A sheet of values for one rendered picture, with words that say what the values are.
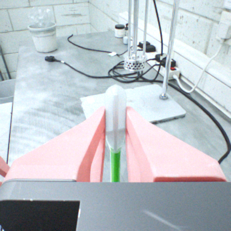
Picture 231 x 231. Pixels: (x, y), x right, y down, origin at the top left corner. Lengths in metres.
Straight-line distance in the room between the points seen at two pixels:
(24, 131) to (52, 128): 0.08
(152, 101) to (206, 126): 0.19
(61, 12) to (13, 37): 0.58
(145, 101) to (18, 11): 2.08
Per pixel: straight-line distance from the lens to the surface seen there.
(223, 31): 0.73
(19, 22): 2.61
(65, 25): 2.63
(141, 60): 0.59
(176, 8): 0.63
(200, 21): 0.86
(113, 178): 0.16
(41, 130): 0.64
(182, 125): 0.64
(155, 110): 0.67
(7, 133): 0.68
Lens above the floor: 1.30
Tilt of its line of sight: 37 degrees down
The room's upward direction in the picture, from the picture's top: 1 degrees counter-clockwise
